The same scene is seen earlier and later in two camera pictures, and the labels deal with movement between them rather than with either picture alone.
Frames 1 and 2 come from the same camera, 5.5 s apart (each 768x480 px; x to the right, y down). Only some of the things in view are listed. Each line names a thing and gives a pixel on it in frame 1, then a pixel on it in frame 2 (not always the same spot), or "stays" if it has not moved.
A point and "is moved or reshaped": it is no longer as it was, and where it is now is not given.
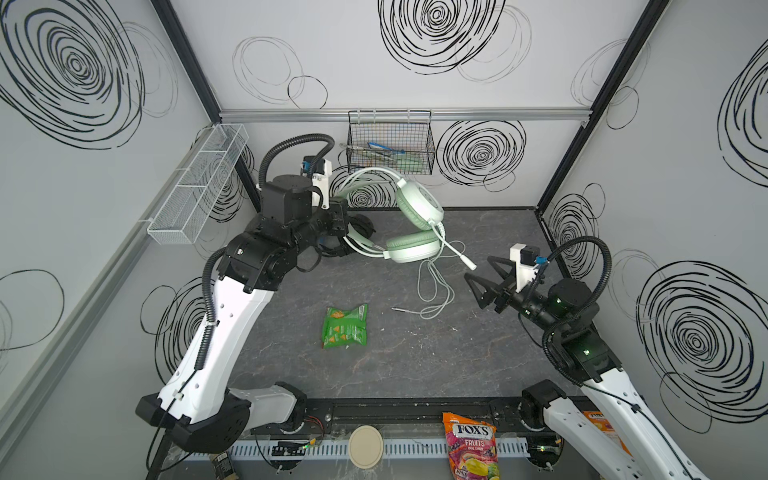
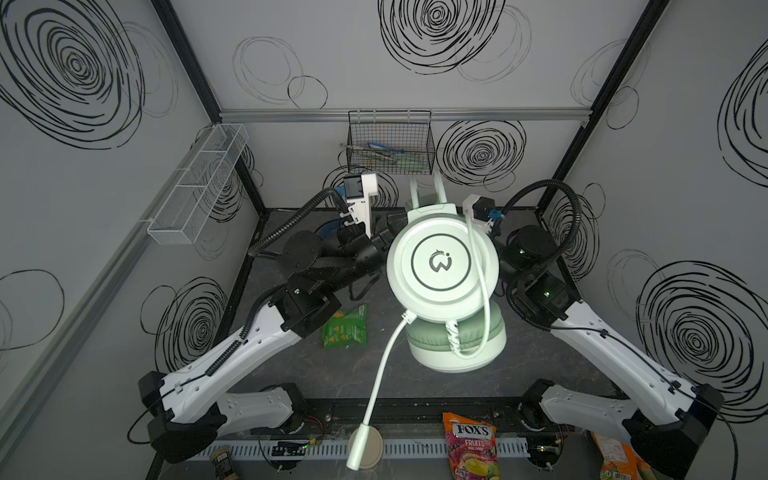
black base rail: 320,418 stays
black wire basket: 400,139 stays
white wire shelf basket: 197,181 stays
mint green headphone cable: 433,294 to 469,211
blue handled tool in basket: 374,145 stays
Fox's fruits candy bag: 472,447 stays
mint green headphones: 420,204 is moved or reshaped
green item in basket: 410,162 stays
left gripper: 339,218 to 380,241
